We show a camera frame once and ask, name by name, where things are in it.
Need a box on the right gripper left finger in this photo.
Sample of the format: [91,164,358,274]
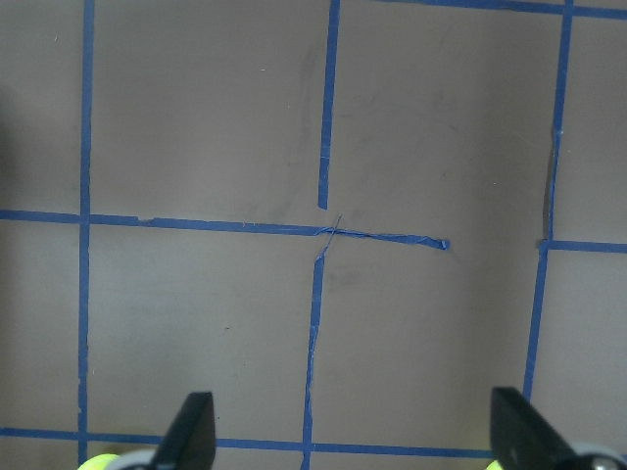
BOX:
[110,392,217,470]

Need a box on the yellow tennis ball between bases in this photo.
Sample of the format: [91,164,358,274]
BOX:
[77,453,119,470]

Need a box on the middle yellow tennis ball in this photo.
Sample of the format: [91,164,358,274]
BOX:
[486,460,502,470]

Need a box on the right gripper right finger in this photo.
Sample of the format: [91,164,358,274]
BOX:
[490,387,626,470]

